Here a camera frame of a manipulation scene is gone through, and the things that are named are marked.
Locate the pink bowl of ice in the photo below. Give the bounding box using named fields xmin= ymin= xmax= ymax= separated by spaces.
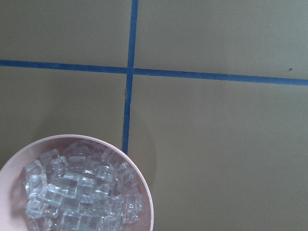
xmin=0 ymin=135 xmax=154 ymax=231

